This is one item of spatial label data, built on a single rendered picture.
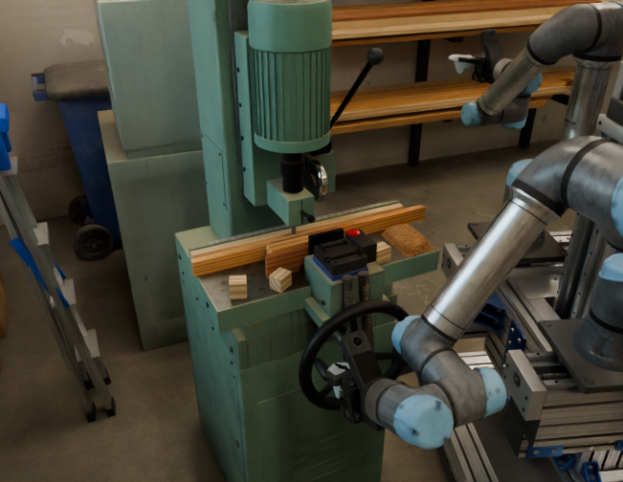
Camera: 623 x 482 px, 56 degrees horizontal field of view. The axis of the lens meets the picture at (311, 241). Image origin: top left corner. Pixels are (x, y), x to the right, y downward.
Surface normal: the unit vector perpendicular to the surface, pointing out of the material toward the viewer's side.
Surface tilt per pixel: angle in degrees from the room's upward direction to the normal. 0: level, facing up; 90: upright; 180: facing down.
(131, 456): 0
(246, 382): 90
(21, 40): 90
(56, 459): 0
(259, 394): 90
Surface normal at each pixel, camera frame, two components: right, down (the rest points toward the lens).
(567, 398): 0.11, 0.50
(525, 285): 0.00, -0.87
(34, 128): 0.36, 0.47
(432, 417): 0.36, -0.01
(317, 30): 0.61, 0.40
